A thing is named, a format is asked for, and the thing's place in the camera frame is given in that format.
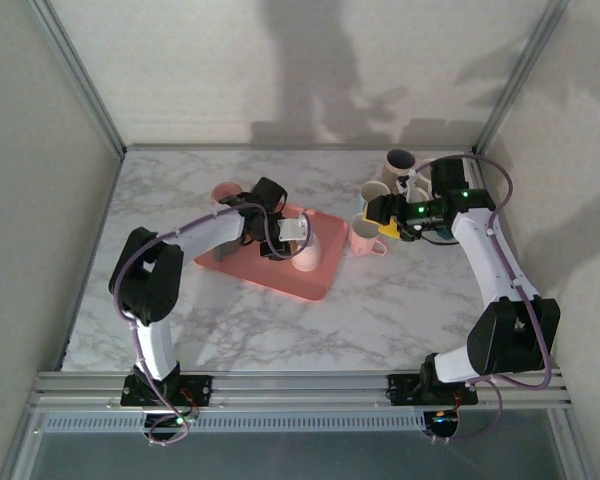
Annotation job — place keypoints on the pale blush mug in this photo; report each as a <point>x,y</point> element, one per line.
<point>310,257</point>

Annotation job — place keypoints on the iridescent pearl mug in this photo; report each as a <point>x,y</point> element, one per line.
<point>400,160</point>

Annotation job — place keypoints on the pink smiley patterned mug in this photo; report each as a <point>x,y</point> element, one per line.
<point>224,192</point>

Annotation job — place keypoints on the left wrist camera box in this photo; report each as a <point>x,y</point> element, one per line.
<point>295,230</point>

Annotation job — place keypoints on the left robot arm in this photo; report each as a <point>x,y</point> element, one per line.
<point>200,235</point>

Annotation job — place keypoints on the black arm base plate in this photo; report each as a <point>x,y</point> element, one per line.
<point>400,390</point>
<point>200,390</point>

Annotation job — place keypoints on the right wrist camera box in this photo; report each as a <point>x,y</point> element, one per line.
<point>411,185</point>

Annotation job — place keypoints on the light blue mug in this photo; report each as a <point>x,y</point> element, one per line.
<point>375,190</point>

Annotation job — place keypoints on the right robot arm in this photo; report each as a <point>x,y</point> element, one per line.
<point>490,260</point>

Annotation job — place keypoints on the lower aluminium frame leg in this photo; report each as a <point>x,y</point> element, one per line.
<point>572,450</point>
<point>22,450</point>

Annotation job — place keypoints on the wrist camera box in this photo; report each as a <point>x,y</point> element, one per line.
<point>411,185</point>
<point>295,230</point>

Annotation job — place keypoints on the aluminium frame post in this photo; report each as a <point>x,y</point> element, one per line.
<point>520,75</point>
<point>77,75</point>

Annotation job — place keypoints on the pink plastic tray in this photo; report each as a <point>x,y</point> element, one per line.
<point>280,280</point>

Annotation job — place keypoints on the teal blue mug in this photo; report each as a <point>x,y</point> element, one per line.
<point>447,237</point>

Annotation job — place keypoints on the wide aluminium mounting rail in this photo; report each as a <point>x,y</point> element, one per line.
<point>300,390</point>

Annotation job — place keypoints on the thin aluminium frame rail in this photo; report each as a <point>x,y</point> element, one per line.
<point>300,148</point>

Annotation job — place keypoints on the grey mug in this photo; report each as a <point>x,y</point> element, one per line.
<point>225,250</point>

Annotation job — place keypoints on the controller board with LED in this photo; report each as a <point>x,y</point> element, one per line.
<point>172,422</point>
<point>442,420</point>

